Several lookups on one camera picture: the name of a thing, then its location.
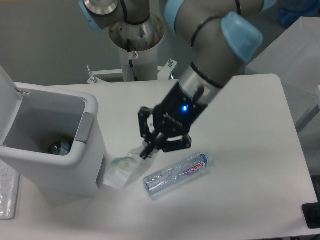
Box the green bottle inside can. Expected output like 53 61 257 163
48 135 74 156

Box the black cable on pedestal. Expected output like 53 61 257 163
126 38 139 82

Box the white trash can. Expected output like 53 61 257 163
0 69 107 197

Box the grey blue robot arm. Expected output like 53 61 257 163
79 0 274 159

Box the black device at edge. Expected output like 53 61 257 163
302 202 320 229

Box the white plastic bag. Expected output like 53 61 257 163
102 146 159 189

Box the white pedestal foot bracket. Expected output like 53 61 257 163
87 59 178 84

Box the paper sheet in sleeve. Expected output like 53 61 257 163
0 160 20 221

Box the white side table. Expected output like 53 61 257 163
244 16 320 176

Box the clear plastic water bottle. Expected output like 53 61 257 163
142 152 212 196

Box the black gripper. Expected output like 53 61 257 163
138 83 208 159

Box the blue object in background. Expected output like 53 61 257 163
277 0 320 28

